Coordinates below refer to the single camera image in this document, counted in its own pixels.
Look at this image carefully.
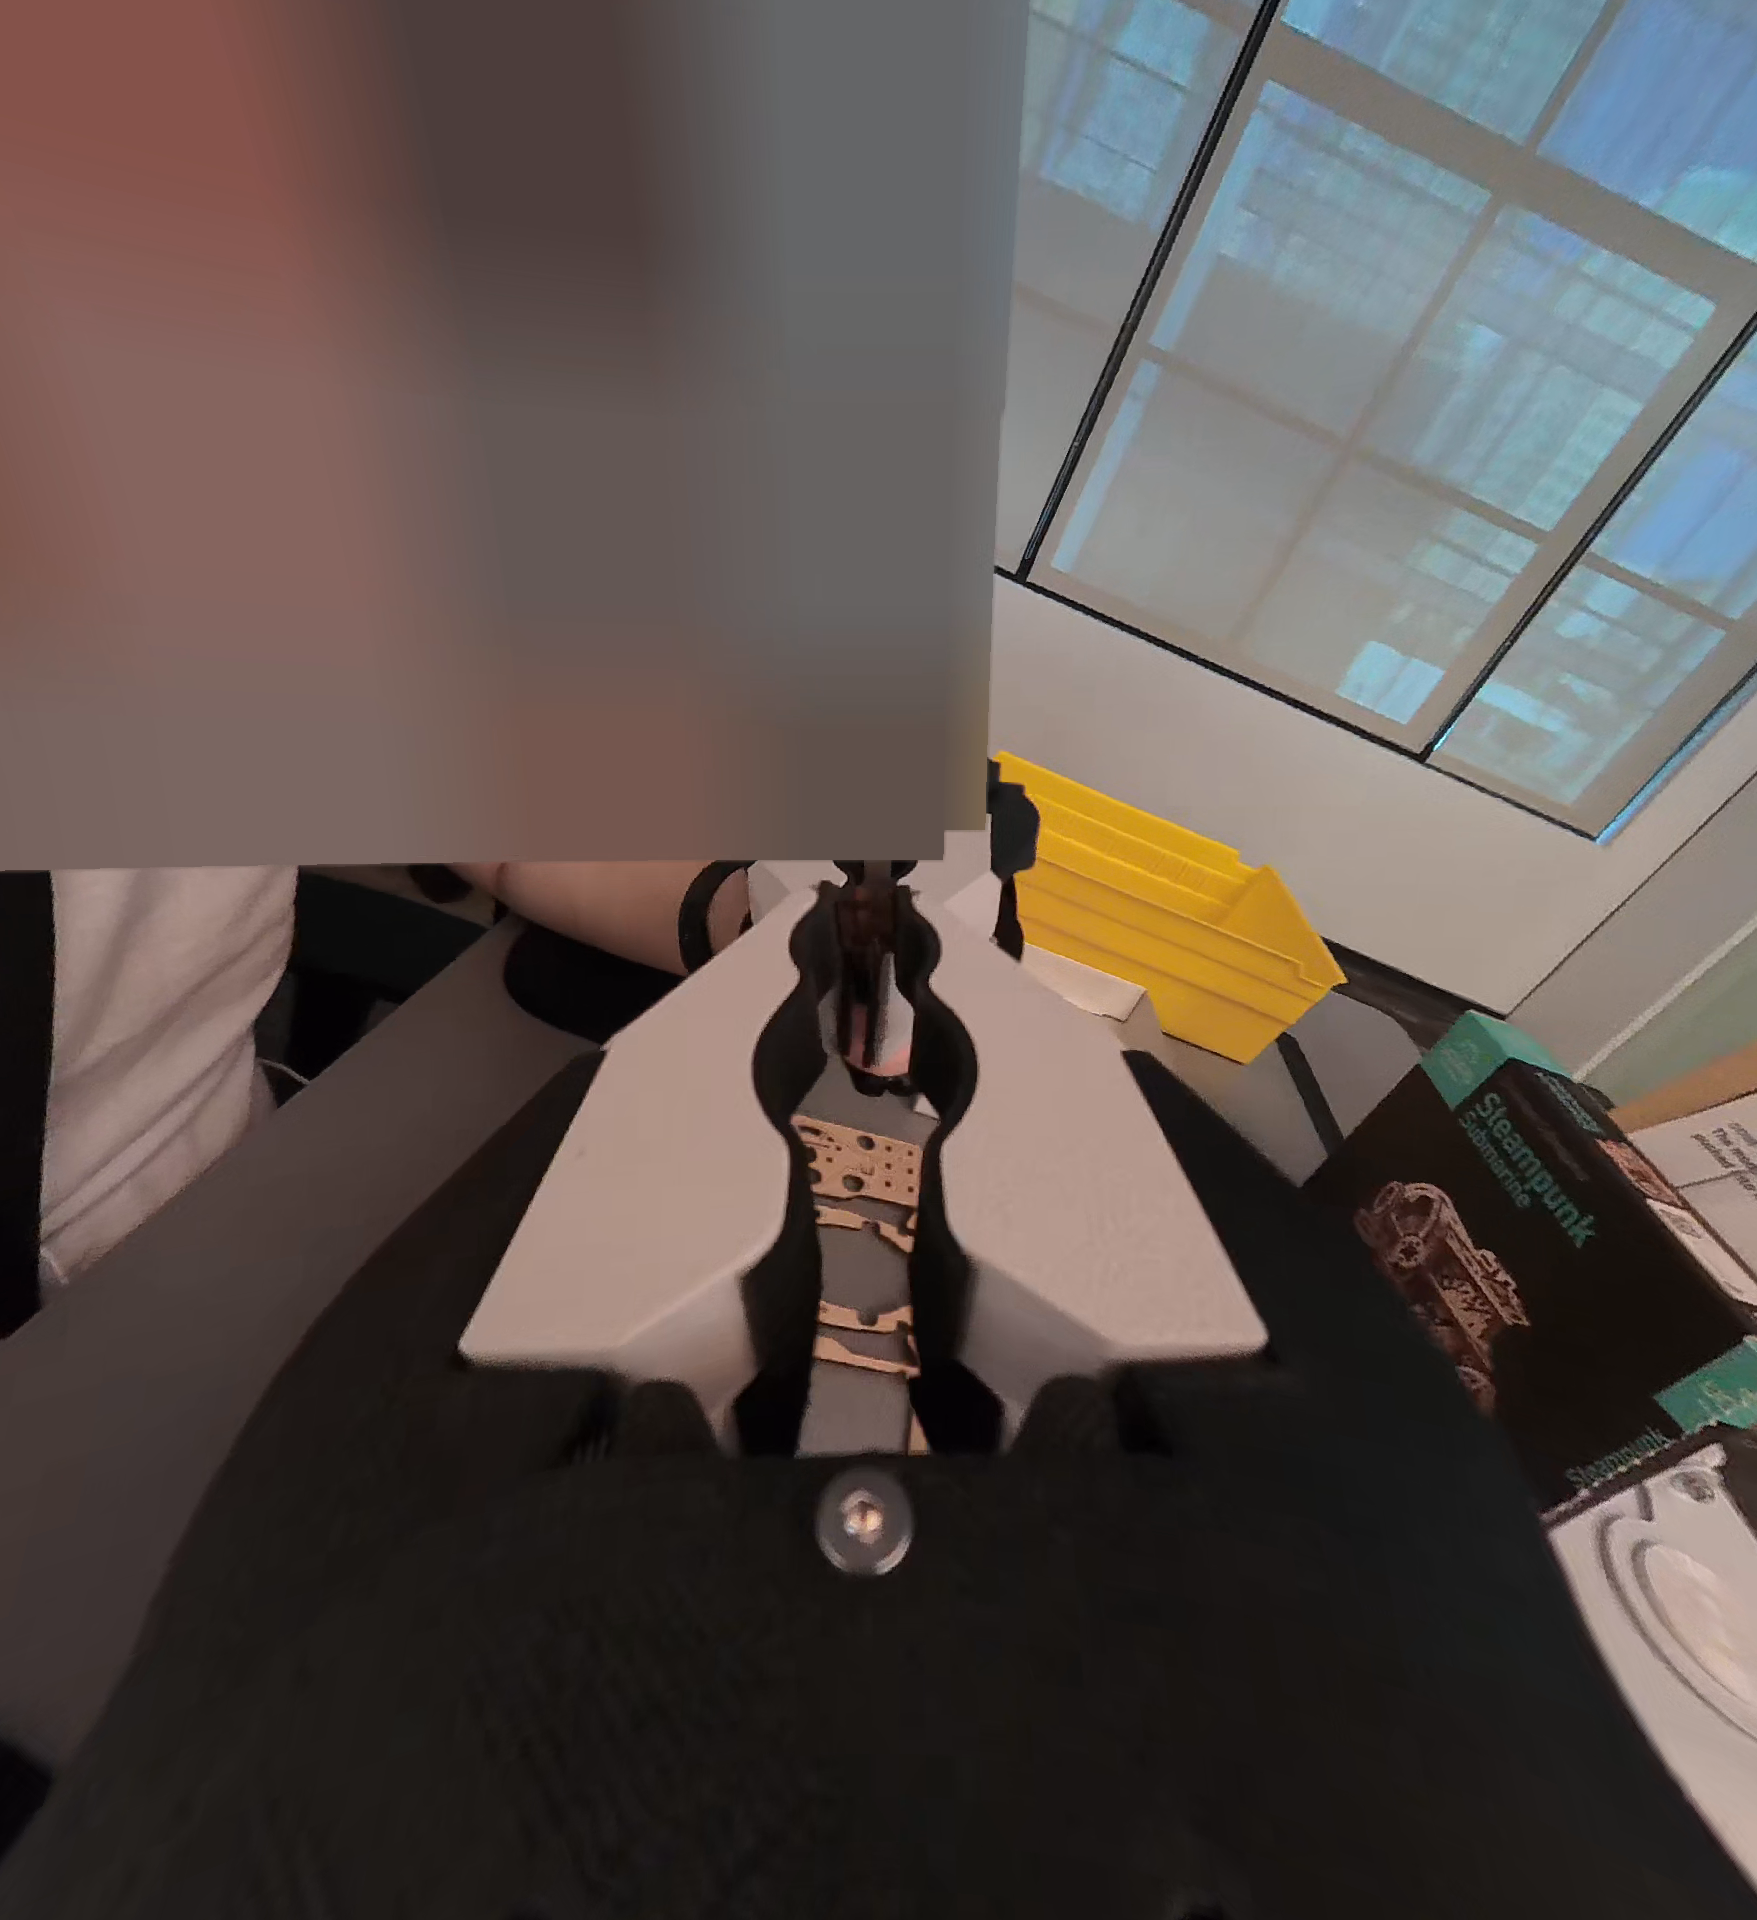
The black model kit box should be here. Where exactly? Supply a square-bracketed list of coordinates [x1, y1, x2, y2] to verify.
[1305, 1012, 1757, 1508]

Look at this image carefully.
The laser-cut wooden parts sheet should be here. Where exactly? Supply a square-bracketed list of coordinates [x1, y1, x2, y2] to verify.
[792, 1110, 932, 1457]

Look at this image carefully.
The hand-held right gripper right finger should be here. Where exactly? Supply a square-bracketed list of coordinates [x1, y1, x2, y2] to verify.
[886, 886, 1271, 1457]

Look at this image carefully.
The printed paper sheet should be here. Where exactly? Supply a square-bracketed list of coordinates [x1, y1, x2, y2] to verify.
[1628, 1073, 1757, 1307]

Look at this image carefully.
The large grid window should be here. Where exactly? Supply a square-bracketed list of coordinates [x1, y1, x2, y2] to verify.
[1021, 0, 1757, 840]

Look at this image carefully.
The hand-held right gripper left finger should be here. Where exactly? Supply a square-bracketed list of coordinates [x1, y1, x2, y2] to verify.
[456, 886, 879, 1457]

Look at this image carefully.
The white box with grey print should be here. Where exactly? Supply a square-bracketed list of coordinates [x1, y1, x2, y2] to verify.
[1545, 1425, 1757, 1920]

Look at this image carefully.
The yellow plastic bin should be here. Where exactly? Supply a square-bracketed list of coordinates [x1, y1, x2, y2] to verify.
[991, 750, 1348, 1064]

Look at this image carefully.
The person's left forearm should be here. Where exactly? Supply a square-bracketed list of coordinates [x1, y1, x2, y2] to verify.
[458, 861, 699, 977]

